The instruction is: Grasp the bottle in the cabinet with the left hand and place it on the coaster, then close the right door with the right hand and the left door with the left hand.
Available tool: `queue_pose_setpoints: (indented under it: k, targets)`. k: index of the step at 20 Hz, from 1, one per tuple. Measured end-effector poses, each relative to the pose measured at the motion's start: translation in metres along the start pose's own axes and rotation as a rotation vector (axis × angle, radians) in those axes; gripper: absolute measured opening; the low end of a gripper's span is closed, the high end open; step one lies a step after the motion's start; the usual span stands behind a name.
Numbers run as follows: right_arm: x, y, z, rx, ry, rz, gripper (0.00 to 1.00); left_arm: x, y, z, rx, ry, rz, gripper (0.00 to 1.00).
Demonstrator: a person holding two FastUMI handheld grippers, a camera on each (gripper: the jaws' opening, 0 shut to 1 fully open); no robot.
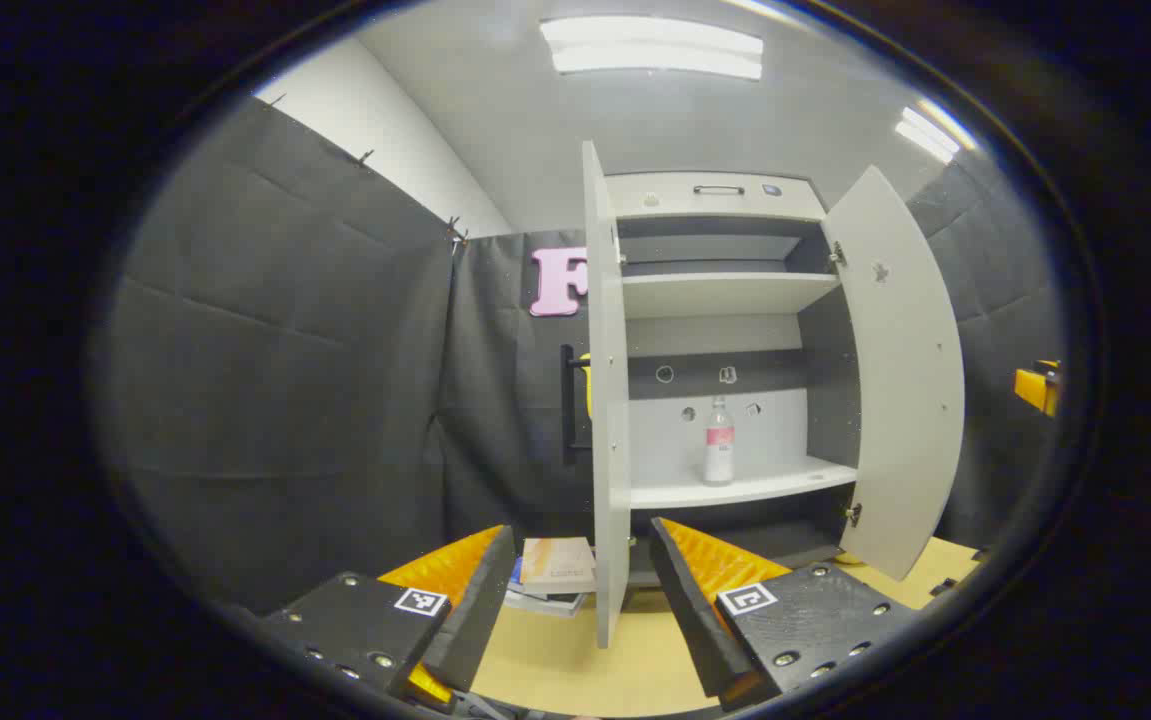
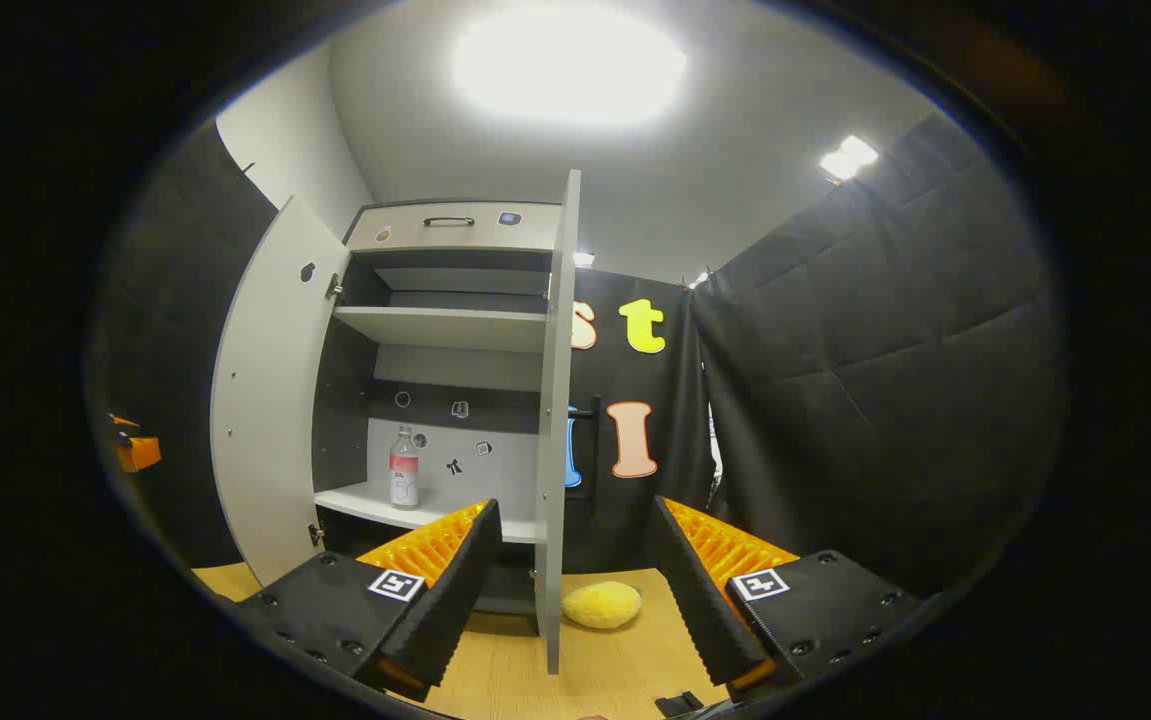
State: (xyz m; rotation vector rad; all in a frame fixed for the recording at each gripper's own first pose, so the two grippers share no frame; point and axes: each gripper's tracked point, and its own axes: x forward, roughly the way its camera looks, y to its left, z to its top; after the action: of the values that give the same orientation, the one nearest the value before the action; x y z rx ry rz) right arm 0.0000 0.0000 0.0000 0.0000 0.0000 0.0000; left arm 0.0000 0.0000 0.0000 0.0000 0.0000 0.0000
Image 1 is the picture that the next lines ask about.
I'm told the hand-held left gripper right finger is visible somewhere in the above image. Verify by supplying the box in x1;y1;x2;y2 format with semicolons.
648;517;921;713

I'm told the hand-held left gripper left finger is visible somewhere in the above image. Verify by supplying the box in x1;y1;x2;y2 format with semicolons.
260;525;518;706

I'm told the grey cabinet door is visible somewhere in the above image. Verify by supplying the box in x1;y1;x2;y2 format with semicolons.
820;165;966;583
562;140;633;649

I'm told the clear plastic bottle pink label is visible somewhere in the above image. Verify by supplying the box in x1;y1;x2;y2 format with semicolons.
703;395;736;488

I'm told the grey white cabinet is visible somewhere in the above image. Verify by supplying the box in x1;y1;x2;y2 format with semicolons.
600;172;866;589

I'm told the grey cabinet drawer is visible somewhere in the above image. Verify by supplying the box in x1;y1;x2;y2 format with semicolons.
607;172;826;221

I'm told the white book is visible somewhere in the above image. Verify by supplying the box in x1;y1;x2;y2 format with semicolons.
502;590;588;618

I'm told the beige cover book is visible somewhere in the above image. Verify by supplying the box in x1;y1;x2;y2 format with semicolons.
520;537;599;595

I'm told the long ceiling light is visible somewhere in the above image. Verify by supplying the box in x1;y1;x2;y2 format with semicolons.
540;15;766;81
895;100;976;166

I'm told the black backdrop cloth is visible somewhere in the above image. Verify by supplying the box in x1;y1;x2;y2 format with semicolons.
90;95;1071;611

